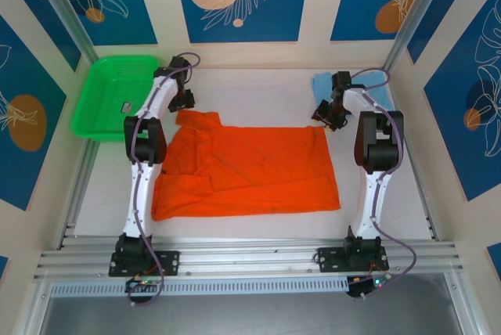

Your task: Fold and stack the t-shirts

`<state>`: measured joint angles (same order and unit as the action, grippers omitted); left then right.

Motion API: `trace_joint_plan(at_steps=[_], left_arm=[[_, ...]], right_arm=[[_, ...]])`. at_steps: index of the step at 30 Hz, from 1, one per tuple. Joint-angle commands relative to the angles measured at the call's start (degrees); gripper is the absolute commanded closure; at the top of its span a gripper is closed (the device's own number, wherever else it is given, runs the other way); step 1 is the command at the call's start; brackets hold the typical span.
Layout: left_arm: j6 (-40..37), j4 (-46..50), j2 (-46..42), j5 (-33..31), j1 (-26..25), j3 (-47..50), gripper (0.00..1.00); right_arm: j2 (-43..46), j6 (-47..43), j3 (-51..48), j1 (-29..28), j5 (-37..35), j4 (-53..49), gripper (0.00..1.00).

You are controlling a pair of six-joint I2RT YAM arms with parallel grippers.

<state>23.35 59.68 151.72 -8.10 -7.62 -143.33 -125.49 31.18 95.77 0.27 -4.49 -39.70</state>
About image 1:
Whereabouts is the orange t-shirt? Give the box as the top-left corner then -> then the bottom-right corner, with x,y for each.
150,110 -> 341,222

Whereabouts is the folded light blue t-shirt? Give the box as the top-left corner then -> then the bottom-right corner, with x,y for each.
311,70 -> 395,117

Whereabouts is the green plastic basket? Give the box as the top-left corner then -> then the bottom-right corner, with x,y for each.
70,55 -> 160,143

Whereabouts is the grey metal sheet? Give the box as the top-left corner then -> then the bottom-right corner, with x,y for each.
38,297 -> 465,335

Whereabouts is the aluminium frame post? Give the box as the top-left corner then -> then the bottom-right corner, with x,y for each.
382,0 -> 463,74
21,282 -> 54,335
27,0 -> 99,64
445,272 -> 485,335

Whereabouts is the aluminium side rail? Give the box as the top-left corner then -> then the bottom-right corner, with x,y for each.
57,139 -> 101,250
385,70 -> 438,243

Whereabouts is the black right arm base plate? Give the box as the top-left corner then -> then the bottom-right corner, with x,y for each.
316,246 -> 390,273

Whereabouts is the aluminium mounting rail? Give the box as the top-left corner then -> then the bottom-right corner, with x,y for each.
33,236 -> 465,281

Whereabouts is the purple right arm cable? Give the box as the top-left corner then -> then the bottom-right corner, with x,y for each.
344,67 -> 417,301

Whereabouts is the grey slotted cable duct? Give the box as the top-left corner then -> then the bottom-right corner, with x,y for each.
49,276 -> 349,297

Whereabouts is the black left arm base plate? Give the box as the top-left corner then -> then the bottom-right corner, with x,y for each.
108,249 -> 181,276

